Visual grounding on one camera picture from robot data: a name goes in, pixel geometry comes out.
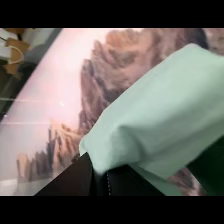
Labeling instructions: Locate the dark green garment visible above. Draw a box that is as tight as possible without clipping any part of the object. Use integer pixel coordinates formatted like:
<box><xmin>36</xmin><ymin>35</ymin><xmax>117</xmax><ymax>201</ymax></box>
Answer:
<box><xmin>186</xmin><ymin>135</ymin><xmax>224</xmax><ymax>197</ymax></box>

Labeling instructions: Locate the mint green shirt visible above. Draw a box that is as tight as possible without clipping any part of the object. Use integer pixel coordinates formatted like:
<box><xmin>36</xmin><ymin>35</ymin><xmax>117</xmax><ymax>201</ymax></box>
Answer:
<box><xmin>78</xmin><ymin>42</ymin><xmax>224</xmax><ymax>197</ymax></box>

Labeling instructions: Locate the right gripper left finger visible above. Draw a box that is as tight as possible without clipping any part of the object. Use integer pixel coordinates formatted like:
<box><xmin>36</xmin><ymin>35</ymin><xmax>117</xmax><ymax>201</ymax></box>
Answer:
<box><xmin>34</xmin><ymin>152</ymin><xmax>96</xmax><ymax>197</ymax></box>

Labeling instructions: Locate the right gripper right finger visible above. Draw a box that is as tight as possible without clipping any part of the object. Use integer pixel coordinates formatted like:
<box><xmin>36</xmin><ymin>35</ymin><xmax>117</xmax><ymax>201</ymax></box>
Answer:
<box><xmin>98</xmin><ymin>164</ymin><xmax>166</xmax><ymax>197</ymax></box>

